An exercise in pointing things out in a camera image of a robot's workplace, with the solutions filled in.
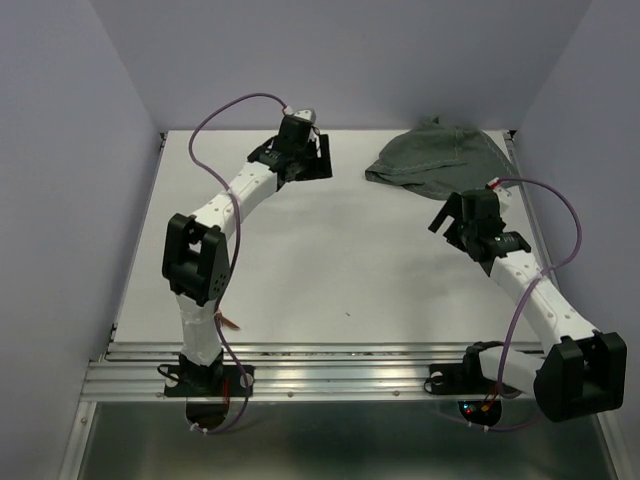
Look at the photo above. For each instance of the aluminium rail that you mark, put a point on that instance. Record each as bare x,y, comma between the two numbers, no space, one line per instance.
525,210
283,372

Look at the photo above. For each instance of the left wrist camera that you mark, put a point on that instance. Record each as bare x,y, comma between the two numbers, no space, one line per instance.
306,114

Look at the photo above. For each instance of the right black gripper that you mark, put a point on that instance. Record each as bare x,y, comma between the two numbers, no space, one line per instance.
453,207

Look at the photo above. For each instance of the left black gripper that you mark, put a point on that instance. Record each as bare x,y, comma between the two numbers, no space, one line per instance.
319,166

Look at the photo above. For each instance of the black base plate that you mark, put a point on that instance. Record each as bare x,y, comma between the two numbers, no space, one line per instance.
459,378
226,381

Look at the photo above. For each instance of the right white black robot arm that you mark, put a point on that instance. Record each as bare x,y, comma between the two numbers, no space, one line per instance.
581,370

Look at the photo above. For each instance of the aluminium front rail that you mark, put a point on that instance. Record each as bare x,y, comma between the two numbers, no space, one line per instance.
283,372

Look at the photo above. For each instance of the aluminium right side rail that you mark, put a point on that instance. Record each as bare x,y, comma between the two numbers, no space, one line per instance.
525,210

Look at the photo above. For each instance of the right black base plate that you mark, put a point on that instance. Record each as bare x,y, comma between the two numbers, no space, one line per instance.
459,378

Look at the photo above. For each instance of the copper knife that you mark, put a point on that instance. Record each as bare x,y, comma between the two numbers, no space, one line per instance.
226,323

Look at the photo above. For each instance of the grey cloth napkin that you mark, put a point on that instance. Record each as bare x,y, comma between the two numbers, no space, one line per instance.
434,160

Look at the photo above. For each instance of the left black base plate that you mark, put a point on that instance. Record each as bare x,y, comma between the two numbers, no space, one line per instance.
226,381

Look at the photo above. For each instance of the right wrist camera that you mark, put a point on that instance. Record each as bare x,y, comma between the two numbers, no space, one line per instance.
503,194

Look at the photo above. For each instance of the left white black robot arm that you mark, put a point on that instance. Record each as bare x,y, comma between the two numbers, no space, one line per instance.
196,261

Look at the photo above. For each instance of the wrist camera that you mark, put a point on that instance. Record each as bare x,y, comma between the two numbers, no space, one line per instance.
306,114
503,194

